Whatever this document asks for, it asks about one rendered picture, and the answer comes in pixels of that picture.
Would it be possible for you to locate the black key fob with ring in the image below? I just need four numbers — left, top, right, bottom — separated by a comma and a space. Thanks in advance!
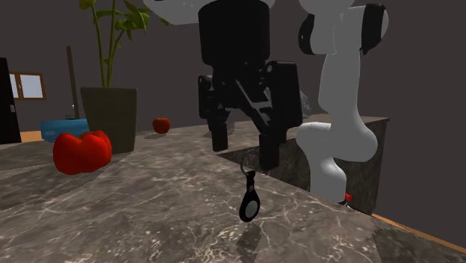
238, 148, 262, 223

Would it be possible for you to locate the red tomato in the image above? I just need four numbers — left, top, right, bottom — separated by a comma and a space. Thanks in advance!
152, 117, 171, 135

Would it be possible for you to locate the wooden-framed window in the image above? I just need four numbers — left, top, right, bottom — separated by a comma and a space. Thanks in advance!
8, 71, 48, 102

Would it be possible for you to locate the tall black cabinet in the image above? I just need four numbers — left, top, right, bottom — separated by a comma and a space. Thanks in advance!
0, 57, 22, 145

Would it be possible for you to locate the blue bin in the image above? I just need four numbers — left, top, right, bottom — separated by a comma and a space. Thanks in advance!
39, 118, 91, 143

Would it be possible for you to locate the red bell pepper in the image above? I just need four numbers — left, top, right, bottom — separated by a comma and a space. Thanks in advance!
52, 129, 114, 176

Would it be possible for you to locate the marble-patterned robot stand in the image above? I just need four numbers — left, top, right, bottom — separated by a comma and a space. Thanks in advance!
217, 113, 391, 216

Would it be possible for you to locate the green plant in dark pot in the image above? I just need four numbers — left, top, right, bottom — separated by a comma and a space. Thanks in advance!
78, 0, 170, 155

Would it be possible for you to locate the dark upright stick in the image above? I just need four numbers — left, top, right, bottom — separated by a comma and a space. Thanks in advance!
66, 45, 81, 121

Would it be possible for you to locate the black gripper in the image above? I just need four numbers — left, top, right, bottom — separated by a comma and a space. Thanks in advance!
197, 0, 304, 173

